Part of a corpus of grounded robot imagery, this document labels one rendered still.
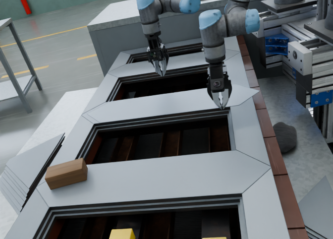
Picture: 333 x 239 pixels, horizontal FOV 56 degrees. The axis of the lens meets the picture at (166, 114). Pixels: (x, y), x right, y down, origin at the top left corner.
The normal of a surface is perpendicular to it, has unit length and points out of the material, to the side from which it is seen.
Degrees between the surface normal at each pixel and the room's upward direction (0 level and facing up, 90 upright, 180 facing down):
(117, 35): 90
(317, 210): 0
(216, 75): 31
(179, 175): 0
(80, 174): 90
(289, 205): 0
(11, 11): 90
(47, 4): 90
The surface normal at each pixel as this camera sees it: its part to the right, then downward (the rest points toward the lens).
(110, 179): -0.21, -0.84
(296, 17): 0.09, 0.50
